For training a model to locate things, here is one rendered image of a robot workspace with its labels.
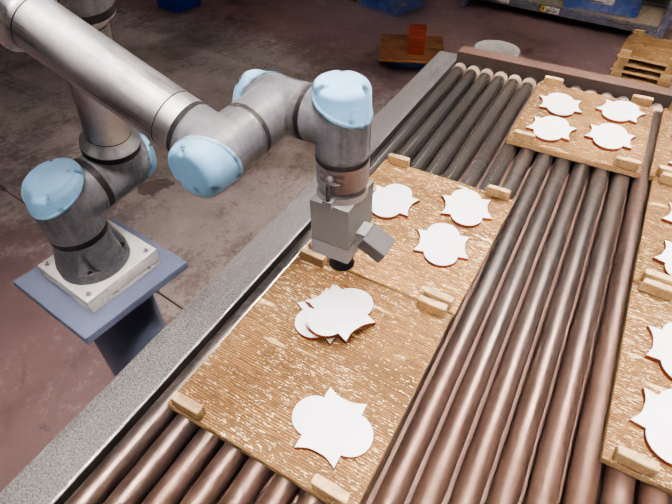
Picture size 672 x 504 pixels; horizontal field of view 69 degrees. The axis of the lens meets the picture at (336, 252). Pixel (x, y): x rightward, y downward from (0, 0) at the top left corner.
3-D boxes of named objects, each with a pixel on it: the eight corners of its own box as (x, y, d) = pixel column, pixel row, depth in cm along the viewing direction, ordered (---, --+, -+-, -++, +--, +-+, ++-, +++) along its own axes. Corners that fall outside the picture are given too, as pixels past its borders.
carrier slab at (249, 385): (168, 407, 83) (166, 403, 82) (300, 257, 108) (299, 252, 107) (352, 519, 70) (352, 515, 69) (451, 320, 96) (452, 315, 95)
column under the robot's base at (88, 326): (104, 452, 170) (-26, 285, 109) (187, 374, 192) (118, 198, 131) (179, 522, 154) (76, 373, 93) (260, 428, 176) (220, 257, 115)
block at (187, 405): (172, 406, 81) (168, 397, 79) (179, 397, 82) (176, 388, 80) (200, 423, 79) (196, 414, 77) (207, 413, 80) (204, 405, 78)
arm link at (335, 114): (327, 60, 64) (386, 75, 61) (328, 134, 72) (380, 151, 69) (293, 84, 59) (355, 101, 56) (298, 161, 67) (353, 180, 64)
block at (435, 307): (415, 307, 96) (416, 298, 94) (418, 301, 97) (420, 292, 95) (444, 319, 94) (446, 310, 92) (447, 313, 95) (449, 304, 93)
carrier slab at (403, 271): (303, 255, 108) (302, 250, 107) (385, 163, 134) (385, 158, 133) (453, 319, 96) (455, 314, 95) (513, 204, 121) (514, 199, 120)
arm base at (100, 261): (44, 270, 107) (21, 238, 100) (96, 227, 116) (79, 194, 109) (93, 294, 102) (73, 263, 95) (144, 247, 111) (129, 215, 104)
